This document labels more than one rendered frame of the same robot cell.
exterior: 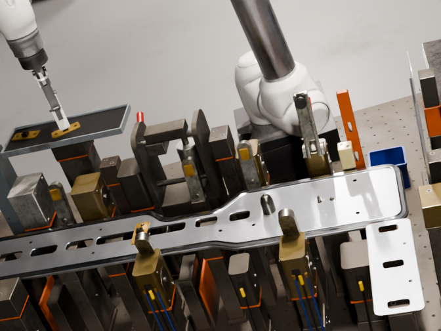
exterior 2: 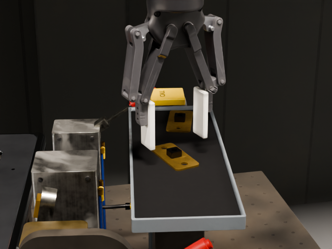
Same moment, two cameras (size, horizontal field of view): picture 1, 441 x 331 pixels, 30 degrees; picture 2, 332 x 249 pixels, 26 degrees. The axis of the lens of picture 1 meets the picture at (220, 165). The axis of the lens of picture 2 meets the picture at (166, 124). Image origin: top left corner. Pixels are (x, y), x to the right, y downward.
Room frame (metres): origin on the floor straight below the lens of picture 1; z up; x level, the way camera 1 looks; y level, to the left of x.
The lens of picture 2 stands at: (1.80, -0.49, 1.60)
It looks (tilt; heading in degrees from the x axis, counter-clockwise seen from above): 23 degrees down; 71
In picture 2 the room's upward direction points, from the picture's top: straight up
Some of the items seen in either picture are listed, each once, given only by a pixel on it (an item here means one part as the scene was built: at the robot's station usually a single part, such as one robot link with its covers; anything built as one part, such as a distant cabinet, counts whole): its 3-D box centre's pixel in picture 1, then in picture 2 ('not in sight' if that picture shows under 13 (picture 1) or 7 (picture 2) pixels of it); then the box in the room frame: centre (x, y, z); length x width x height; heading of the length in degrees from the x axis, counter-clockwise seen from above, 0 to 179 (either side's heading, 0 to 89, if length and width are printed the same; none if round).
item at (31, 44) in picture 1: (25, 42); not in sight; (2.11, 0.38, 1.44); 0.09 x 0.09 x 0.06
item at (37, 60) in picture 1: (37, 66); (175, 13); (2.11, 0.38, 1.37); 0.08 x 0.07 x 0.09; 10
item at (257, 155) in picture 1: (264, 201); not in sight; (1.85, -0.08, 0.88); 0.11 x 0.07 x 0.37; 165
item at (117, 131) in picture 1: (66, 130); (178, 158); (2.11, 0.38, 1.16); 0.37 x 0.14 x 0.02; 75
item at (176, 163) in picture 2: (65, 129); (174, 153); (2.11, 0.38, 1.17); 0.08 x 0.04 x 0.01; 100
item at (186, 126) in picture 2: (25, 134); (180, 118); (2.16, 0.51, 1.17); 0.08 x 0.04 x 0.01; 66
